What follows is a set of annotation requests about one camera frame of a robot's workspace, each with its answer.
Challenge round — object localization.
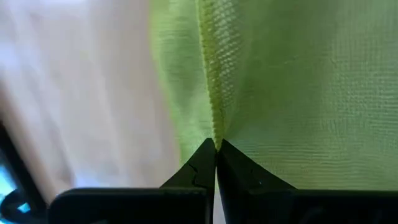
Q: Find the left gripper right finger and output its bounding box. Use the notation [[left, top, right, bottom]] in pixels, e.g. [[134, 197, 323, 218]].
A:
[[216, 139, 398, 224]]

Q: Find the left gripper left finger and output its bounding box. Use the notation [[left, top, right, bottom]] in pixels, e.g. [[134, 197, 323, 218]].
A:
[[48, 138, 218, 224]]

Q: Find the black aluminium table frame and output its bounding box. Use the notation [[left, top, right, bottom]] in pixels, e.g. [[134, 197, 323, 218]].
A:
[[0, 121, 49, 224]]

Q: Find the pale lime microfiber towel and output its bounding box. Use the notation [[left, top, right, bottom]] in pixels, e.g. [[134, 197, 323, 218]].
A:
[[149, 0, 398, 191]]

